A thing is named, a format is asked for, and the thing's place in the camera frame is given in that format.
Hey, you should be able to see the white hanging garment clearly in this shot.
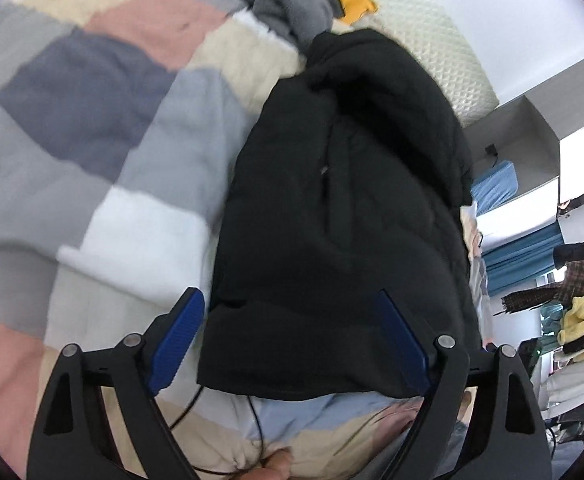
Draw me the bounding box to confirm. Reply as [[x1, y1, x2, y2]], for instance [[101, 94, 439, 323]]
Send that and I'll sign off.
[[542, 355, 584, 416]]

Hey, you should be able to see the blue curtain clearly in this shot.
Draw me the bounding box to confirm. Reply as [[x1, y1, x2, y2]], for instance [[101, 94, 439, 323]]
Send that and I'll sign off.
[[484, 222, 567, 298]]

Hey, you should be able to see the black cable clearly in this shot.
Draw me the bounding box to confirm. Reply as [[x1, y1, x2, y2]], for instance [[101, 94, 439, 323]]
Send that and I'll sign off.
[[169, 385, 273, 476]]

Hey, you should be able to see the black hanging garment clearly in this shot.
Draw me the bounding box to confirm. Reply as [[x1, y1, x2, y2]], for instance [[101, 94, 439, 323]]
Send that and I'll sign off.
[[552, 242, 584, 268]]

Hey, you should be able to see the grey and white wardrobe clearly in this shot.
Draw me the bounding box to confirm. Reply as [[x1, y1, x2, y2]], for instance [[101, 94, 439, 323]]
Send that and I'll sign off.
[[464, 50, 584, 206]]

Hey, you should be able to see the grey fleece garment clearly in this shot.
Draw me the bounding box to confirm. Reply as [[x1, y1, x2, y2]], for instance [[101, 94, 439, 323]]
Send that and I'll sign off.
[[127, 0, 340, 53]]

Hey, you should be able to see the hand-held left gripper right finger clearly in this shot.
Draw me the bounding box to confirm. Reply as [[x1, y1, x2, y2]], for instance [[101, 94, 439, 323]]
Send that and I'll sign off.
[[372, 289, 555, 480]]

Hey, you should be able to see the person's left hand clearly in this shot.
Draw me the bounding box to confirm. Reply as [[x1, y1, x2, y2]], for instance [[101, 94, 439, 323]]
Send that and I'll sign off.
[[257, 449, 295, 480]]

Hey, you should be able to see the black puffer jacket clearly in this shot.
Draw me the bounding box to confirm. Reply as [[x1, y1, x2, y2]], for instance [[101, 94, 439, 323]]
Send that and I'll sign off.
[[197, 29, 482, 402]]

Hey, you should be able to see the patchwork checked quilt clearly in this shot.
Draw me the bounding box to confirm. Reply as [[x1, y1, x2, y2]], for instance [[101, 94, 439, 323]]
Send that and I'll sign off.
[[0, 0, 487, 480]]

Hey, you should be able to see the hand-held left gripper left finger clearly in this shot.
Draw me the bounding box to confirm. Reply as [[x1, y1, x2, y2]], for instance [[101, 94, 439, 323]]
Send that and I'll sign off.
[[26, 287, 206, 480]]

